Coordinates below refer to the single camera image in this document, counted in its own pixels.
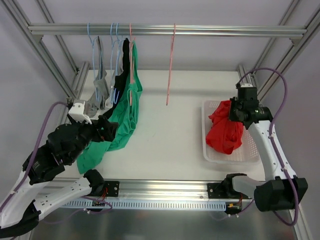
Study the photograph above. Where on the aluminium front table rail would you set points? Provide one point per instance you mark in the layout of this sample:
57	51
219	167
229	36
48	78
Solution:
177	190

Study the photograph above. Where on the pink wire hanger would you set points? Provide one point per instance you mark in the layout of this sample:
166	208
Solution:
170	65

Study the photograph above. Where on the white perforated plastic basket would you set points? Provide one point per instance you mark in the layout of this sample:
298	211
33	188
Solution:
246	154

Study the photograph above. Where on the aluminium frame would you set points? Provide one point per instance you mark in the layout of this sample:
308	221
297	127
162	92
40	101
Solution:
281	53
20	19

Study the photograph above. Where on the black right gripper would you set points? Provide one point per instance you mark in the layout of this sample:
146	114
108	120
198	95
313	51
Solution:
234	110

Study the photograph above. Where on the white slotted cable duct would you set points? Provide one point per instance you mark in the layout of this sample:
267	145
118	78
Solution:
131	204

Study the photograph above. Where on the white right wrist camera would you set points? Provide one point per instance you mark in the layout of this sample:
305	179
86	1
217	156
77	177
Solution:
241	85

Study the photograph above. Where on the blue wire hanger left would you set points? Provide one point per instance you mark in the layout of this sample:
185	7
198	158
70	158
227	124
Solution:
92	42

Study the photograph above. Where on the black left arm base bracket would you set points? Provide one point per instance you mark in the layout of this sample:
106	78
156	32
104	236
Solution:
110	187

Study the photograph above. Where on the blue wire hanger right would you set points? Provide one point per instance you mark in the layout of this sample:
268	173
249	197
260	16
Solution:
118	50

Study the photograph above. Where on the aluminium hanging rail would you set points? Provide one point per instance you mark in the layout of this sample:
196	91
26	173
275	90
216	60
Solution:
77	29

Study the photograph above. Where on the aluminium frame right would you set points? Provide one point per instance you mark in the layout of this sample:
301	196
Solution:
281	53

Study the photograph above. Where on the black tank top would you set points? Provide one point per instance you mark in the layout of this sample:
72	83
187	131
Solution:
121	80

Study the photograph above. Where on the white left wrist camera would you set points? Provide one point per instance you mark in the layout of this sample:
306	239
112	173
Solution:
79	111

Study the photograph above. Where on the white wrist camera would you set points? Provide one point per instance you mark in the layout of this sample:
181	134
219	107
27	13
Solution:
79	111
241	85

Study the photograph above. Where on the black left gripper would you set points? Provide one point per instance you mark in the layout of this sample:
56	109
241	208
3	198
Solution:
100	127

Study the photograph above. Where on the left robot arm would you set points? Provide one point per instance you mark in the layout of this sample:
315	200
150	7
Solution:
22	209

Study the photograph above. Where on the grey tank top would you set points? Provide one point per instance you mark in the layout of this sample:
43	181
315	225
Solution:
101	100

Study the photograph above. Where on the red tank top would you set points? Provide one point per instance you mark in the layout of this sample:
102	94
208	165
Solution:
225	135

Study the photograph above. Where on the blue wire hanger middle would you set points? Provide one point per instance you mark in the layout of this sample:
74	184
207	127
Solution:
113	67

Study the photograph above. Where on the black right arm base bracket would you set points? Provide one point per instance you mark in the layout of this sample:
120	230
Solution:
224	189

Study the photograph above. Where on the blue wire hanger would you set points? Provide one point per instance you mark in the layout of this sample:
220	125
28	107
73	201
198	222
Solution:
113	67
118	50
92	42

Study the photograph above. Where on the green shirt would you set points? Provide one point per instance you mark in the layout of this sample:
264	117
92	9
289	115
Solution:
126	114

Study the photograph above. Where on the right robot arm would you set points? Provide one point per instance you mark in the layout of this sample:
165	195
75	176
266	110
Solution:
282	189

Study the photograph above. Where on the aluminium frame left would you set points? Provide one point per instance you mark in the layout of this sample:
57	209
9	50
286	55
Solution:
20	19

